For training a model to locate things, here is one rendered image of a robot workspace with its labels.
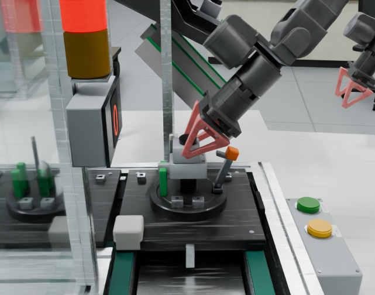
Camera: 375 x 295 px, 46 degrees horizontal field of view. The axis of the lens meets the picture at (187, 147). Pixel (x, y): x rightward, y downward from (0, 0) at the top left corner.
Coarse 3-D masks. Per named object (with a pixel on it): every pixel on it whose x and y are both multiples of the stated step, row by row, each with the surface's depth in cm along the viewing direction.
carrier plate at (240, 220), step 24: (144, 192) 83; (240, 192) 82; (144, 216) 75; (216, 216) 75; (240, 216) 75; (144, 240) 69; (168, 240) 69; (192, 240) 69; (216, 240) 70; (240, 240) 70; (264, 240) 70
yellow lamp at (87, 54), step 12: (72, 36) 46; (84, 36) 46; (96, 36) 47; (72, 48) 47; (84, 48) 47; (96, 48) 47; (108, 48) 49; (72, 60) 47; (84, 60) 47; (96, 60) 48; (108, 60) 49; (72, 72) 48; (84, 72) 48; (96, 72) 48; (108, 72) 50
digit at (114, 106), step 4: (116, 96) 54; (112, 100) 51; (116, 100) 54; (112, 104) 51; (116, 104) 54; (112, 108) 51; (116, 108) 54; (112, 112) 51; (116, 112) 54; (112, 116) 51; (116, 116) 54; (112, 120) 51; (116, 120) 54; (116, 124) 54; (116, 128) 54; (116, 132) 54; (116, 136) 54; (116, 140) 54
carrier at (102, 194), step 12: (108, 180) 86; (96, 192) 82; (108, 192) 82; (96, 204) 79; (108, 204) 79; (96, 216) 75; (108, 216) 75; (96, 228) 72; (108, 228) 74; (96, 240) 69
